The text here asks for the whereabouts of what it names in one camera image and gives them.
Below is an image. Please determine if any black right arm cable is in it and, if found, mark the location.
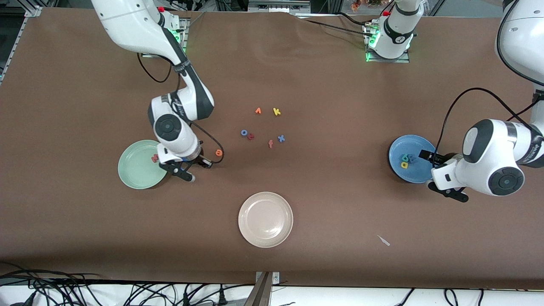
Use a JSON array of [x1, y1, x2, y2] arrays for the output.
[[137, 53, 225, 164]]

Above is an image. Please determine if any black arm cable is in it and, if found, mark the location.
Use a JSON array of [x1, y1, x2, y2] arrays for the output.
[[434, 0, 544, 156], [137, 53, 225, 164]]

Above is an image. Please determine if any black base cable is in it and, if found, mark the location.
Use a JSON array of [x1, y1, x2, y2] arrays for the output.
[[297, 17, 368, 39], [338, 12, 374, 28]]

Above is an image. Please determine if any black floor cable bundle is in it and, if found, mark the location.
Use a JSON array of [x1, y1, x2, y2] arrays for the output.
[[0, 263, 255, 306]]

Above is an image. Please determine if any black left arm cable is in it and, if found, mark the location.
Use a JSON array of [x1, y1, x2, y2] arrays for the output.
[[434, 0, 544, 156]]

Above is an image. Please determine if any aluminium frame beam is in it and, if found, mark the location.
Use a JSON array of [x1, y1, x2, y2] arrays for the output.
[[249, 0, 311, 14]]

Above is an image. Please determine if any aluminium table edge rail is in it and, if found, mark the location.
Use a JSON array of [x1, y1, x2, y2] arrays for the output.
[[0, 6, 43, 83]]

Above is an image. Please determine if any brown table cover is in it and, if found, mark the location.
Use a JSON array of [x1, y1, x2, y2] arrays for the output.
[[0, 6, 544, 289]]

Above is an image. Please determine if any beige plate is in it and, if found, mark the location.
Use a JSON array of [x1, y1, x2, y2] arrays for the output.
[[238, 192, 294, 248]]

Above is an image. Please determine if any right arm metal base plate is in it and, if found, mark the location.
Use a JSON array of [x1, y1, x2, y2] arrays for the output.
[[142, 17, 190, 59]]

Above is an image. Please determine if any grey metal mount bracket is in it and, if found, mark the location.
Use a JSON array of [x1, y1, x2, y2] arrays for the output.
[[244, 271, 280, 306]]

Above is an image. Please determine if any green plate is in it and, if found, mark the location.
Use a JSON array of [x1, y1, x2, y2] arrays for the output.
[[118, 140, 170, 190]]

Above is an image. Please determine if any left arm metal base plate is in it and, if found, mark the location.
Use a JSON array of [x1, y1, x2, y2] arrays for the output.
[[365, 21, 411, 63]]

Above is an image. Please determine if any blue plate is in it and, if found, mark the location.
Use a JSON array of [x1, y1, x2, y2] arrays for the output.
[[388, 135, 441, 184]]

